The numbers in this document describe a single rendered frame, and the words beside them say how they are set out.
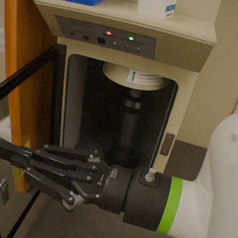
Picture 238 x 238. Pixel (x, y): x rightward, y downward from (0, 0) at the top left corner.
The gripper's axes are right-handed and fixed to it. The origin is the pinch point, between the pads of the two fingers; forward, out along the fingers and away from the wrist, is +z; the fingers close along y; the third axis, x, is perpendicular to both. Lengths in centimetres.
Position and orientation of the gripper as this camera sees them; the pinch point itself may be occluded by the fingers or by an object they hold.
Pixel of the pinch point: (14, 154)
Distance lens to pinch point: 50.6
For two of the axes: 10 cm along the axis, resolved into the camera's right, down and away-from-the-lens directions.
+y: -2.6, 5.1, -8.2
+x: -1.7, 8.1, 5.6
